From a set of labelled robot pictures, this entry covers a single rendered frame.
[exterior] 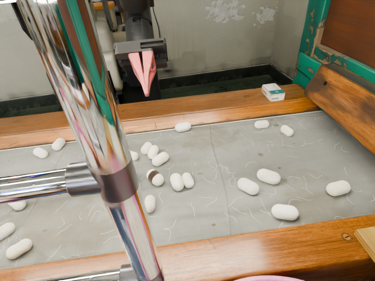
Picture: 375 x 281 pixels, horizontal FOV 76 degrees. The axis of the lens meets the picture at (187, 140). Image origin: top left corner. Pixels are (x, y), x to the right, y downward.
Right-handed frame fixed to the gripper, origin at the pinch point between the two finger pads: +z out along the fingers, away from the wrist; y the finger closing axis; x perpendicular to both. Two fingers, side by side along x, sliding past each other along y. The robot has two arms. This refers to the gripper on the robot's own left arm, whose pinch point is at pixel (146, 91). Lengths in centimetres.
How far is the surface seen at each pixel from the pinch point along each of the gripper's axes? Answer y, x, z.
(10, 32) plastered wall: -118, 133, -133
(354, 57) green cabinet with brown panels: 42.1, -1.4, -1.1
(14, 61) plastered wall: -126, 151, -118
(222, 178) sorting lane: 11.7, -0.2, 18.7
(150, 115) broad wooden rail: -0.6, 11.7, 0.6
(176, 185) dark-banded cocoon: 3.3, -2.5, 18.9
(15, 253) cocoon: -19.5, -7.2, 25.1
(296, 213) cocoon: 19.7, -8.1, 25.5
